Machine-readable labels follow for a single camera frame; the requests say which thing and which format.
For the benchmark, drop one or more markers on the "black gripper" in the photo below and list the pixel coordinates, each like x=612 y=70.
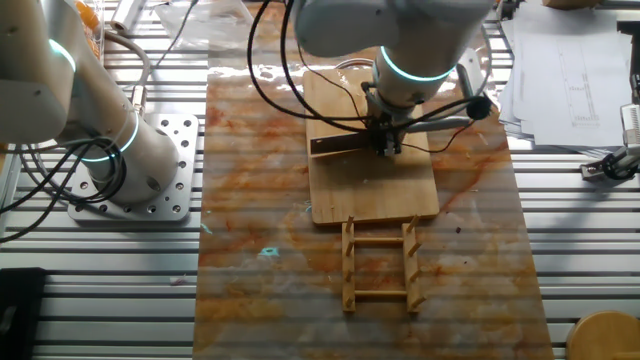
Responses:
x=386 y=127

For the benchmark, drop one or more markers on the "clear plastic bag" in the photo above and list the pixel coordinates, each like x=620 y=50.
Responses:
x=210 y=22

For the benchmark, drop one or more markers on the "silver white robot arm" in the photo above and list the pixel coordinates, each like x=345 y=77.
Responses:
x=100 y=115

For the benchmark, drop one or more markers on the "wooden cutting board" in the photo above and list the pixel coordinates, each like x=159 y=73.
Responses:
x=360 y=185

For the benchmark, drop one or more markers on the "wooden knife rack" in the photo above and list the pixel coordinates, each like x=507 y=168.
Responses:
x=348 y=270

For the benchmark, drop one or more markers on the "orange marble pattern mat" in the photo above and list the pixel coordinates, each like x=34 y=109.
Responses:
x=250 y=175

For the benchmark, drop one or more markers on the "stack of white papers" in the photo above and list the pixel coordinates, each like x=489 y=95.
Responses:
x=565 y=75

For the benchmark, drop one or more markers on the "brown cardboard box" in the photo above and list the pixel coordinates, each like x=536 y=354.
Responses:
x=570 y=3

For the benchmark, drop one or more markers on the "round wooden disc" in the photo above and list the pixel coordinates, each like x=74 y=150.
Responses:
x=605 y=337

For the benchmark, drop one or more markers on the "clear plastic wrap roll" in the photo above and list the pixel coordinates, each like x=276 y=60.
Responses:
x=126 y=15

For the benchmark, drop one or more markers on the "orange fruit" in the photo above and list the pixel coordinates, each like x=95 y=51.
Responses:
x=95 y=46
x=87 y=15

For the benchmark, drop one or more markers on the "oranges in plastic tray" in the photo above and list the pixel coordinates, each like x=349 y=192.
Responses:
x=101 y=25

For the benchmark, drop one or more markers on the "black box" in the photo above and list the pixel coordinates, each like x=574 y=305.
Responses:
x=22 y=310

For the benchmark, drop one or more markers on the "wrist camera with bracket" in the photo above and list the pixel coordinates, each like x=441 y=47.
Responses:
x=479 y=107

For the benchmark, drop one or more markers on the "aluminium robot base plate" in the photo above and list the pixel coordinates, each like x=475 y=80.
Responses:
x=185 y=150

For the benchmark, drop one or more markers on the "silver camera on clamp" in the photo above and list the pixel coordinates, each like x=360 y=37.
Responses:
x=617 y=162

